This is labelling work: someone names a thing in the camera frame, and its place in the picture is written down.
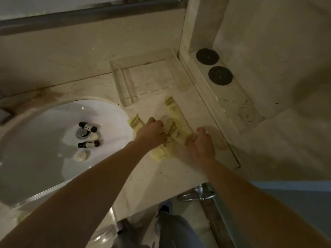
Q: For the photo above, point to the person's shoe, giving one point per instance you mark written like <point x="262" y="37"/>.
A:
<point x="122" y="228"/>
<point x="165" y="207"/>

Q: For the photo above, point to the white sink basin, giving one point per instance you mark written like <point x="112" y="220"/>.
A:
<point x="38" y="152"/>

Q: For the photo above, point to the chrome sink drain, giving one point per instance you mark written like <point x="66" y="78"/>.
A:
<point x="82" y="133"/>

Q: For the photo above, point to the person's grey trousers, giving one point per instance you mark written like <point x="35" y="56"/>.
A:
<point x="178" y="235"/>

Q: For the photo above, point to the person's right shoe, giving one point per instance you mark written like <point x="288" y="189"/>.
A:
<point x="165" y="207"/>

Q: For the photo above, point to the small black-capped bottle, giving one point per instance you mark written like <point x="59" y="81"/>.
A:
<point x="89" y="144"/>
<point x="88" y="127"/>

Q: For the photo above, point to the person's right forearm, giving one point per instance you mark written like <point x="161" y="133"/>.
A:
<point x="258" y="211"/>

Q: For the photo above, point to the person's left shoe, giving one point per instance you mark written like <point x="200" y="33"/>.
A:
<point x="122" y="228"/>

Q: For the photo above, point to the black round coaster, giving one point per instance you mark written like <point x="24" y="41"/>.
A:
<point x="220" y="75"/>
<point x="207" y="56"/>

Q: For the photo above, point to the person's left forearm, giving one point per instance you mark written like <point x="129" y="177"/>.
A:
<point x="77" y="204"/>

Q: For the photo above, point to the metal-framed wall mirror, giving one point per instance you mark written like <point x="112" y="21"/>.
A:
<point x="90" y="14"/>

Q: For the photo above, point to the small round soap packet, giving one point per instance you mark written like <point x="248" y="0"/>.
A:
<point x="93" y="136"/>
<point x="82" y="155"/>

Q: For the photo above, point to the person's left hand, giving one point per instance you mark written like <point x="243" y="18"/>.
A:
<point x="151" y="134"/>

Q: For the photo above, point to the clear acrylic tray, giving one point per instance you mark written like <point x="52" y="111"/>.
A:
<point x="107" y="229"/>

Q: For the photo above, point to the chrome towel bar bracket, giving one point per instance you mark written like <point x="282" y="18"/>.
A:
<point x="199" y="193"/>

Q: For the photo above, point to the clear acrylic organizer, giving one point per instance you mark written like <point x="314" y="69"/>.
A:
<point x="126" y="87"/>

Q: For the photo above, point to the person's right hand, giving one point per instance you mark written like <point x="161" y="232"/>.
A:
<point x="203" y="148"/>

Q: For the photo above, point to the white paper sheet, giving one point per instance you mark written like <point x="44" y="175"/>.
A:
<point x="38" y="5"/>

